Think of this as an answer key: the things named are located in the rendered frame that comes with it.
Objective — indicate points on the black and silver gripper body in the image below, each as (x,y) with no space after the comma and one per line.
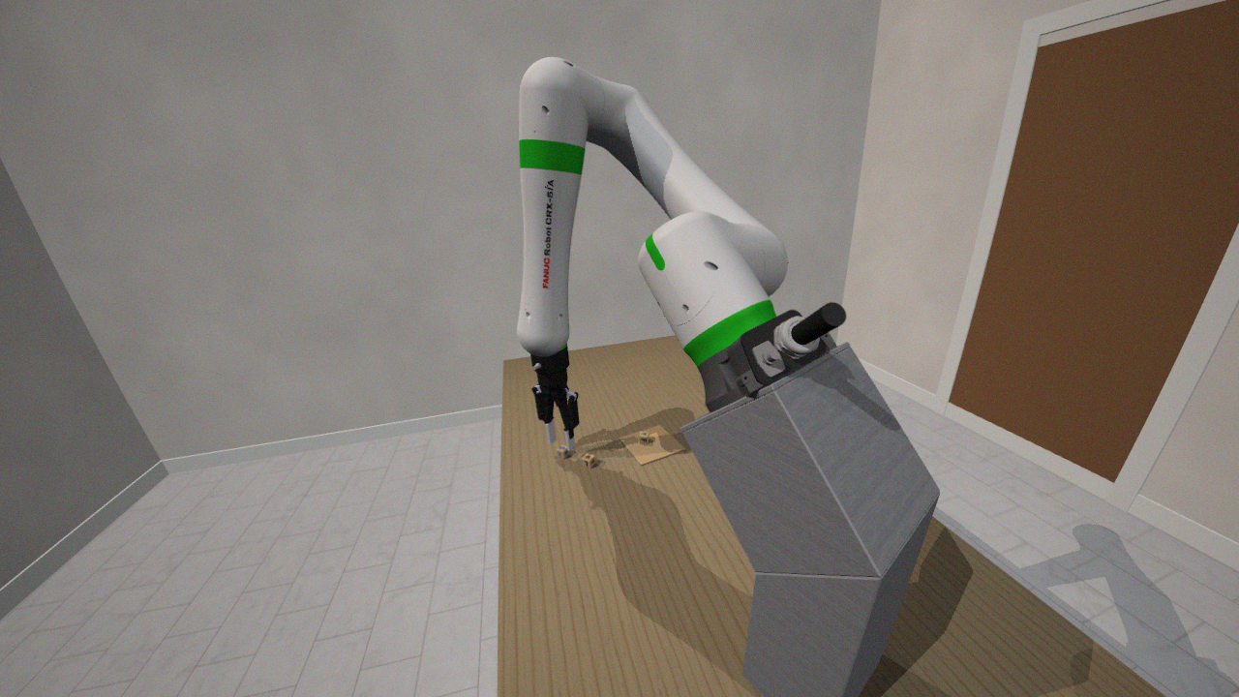
(559,380)

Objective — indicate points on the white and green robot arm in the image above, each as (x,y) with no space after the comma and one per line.
(697,265)

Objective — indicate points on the tan square mat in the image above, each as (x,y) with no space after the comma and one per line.
(661,445)

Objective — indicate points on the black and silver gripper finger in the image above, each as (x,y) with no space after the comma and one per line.
(542,401)
(568,412)

